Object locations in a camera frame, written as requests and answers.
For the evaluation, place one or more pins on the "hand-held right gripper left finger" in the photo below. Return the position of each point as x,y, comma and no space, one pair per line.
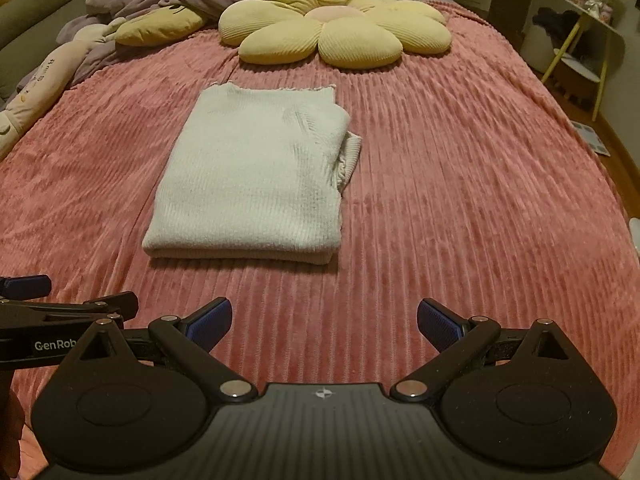
210,325

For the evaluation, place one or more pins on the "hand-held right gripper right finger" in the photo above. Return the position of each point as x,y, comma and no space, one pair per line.
437,325

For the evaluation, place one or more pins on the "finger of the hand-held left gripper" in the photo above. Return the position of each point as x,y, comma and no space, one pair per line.
27,286
65,307

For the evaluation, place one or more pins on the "white knit sweater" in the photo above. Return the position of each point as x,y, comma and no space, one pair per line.
250,180

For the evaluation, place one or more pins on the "person's left hand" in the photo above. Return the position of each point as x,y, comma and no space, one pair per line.
9,415

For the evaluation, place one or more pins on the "pink ribbed blanket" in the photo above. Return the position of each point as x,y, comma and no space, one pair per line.
475,200

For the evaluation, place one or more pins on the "cream plush toy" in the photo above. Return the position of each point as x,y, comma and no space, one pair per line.
45,82

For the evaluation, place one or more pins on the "grey-green sofa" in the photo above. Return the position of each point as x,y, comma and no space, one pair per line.
35,20

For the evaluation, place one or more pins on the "small yellow petal pillow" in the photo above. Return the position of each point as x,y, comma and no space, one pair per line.
160,27

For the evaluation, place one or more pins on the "yellow flower-shaped pillow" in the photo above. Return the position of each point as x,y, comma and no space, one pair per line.
360,40

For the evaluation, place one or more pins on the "purple duvet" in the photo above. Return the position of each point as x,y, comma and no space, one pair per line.
145,0

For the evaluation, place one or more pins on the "dark cloth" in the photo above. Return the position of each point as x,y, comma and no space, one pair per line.
555,25

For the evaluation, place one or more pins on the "yellow-legged side table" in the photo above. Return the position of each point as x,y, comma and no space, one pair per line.
595,25

